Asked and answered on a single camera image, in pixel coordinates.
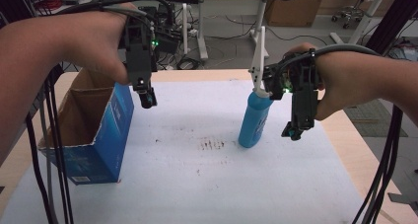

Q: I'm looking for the black gripper cable bundle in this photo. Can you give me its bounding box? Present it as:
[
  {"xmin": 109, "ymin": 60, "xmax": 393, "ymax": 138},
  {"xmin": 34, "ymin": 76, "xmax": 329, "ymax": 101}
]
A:
[
  {"xmin": 351, "ymin": 43, "xmax": 404, "ymax": 224},
  {"xmin": 25, "ymin": 63, "xmax": 75, "ymax": 224}
]

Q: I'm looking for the person's right hand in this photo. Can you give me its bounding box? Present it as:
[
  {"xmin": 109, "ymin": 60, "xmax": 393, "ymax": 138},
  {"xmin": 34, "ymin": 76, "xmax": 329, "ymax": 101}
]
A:
[{"xmin": 283, "ymin": 41, "xmax": 366, "ymax": 121}]

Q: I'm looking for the blue plastic bottle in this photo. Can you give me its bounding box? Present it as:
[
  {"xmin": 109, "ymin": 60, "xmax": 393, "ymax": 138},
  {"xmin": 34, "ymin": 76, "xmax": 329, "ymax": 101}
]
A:
[{"xmin": 238, "ymin": 89, "xmax": 275, "ymax": 149}]

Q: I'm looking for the black left gripper cable bundle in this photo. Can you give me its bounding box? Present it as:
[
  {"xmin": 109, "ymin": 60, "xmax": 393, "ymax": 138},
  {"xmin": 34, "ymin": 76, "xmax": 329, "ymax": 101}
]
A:
[{"xmin": 25, "ymin": 63, "xmax": 75, "ymax": 224}]

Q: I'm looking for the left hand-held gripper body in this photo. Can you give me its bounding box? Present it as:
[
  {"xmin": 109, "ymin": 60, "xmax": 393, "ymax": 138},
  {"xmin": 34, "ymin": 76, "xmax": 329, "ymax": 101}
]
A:
[{"xmin": 121, "ymin": 6, "xmax": 160, "ymax": 94}]

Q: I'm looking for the blue cardboard box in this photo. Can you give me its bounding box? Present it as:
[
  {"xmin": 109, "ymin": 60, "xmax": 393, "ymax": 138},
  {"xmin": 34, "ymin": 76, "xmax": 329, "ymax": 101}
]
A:
[{"xmin": 36, "ymin": 68, "xmax": 135, "ymax": 186}]

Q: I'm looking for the black metal post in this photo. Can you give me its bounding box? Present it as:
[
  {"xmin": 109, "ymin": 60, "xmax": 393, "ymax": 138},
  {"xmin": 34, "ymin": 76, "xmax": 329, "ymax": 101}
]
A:
[{"xmin": 365, "ymin": 0, "xmax": 418, "ymax": 55}]

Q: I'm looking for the white stand leg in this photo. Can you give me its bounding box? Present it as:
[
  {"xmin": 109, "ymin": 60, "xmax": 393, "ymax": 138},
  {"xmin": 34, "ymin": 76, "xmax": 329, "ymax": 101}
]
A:
[{"xmin": 329, "ymin": 0, "xmax": 392, "ymax": 46}]

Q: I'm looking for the black right gripper cable bundle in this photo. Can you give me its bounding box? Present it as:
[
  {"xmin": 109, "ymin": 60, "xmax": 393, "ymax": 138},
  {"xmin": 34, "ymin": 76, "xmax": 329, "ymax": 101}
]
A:
[{"xmin": 351, "ymin": 43, "xmax": 404, "ymax": 224}]

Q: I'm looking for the office chair base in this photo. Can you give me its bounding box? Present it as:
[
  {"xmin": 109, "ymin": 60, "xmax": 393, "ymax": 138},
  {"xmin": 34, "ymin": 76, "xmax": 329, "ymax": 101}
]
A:
[{"xmin": 330, "ymin": 0, "xmax": 376, "ymax": 30}]

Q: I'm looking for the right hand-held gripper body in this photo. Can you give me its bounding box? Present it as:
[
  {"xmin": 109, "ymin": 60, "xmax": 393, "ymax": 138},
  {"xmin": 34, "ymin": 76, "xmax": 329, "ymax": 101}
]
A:
[{"xmin": 248, "ymin": 26, "xmax": 320, "ymax": 131}]

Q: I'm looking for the white foam mat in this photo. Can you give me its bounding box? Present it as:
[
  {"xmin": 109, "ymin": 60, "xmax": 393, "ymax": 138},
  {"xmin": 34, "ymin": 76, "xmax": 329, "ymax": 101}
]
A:
[{"xmin": 0, "ymin": 79, "xmax": 367, "ymax": 224}]

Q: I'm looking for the brown cardboard box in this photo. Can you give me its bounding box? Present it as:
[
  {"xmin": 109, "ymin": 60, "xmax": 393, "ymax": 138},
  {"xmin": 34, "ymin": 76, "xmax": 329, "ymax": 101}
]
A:
[{"xmin": 264, "ymin": 0, "xmax": 328, "ymax": 29}]

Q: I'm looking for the person's left hand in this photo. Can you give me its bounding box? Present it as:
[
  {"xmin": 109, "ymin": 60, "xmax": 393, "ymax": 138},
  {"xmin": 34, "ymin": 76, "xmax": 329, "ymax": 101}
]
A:
[{"xmin": 55, "ymin": 2, "xmax": 139, "ymax": 86}]

